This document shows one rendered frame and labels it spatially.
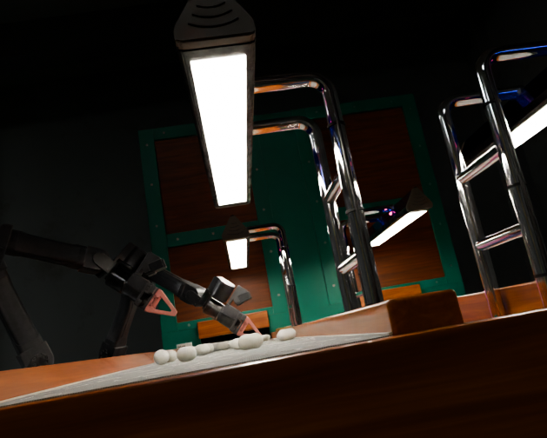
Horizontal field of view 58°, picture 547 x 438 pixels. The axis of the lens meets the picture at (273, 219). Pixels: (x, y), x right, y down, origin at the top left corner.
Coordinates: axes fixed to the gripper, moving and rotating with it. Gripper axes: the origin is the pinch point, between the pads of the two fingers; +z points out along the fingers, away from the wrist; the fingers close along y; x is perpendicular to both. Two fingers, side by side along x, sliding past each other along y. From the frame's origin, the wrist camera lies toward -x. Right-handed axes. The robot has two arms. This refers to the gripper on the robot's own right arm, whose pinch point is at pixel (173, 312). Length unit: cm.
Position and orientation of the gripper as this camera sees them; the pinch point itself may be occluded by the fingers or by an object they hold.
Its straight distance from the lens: 134.7
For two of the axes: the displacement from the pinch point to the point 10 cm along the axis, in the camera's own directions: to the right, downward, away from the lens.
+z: 8.6, 5.0, -0.8
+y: -0.5, 2.4, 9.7
